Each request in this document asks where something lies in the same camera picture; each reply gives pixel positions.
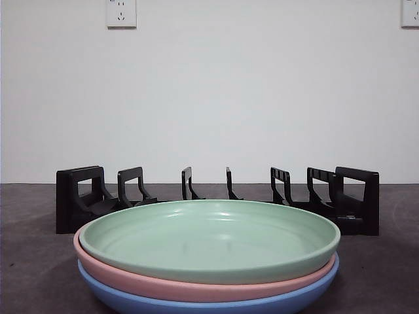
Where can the green round plate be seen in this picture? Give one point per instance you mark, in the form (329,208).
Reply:
(209,235)

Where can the pink round plate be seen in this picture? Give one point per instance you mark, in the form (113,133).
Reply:
(131,281)

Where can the blue round plate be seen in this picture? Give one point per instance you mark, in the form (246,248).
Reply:
(131,302)

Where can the black plastic plate rack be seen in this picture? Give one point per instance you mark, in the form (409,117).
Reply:
(65,196)

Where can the white wall socket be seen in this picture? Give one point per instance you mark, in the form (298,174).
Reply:
(410,13)
(121,14)

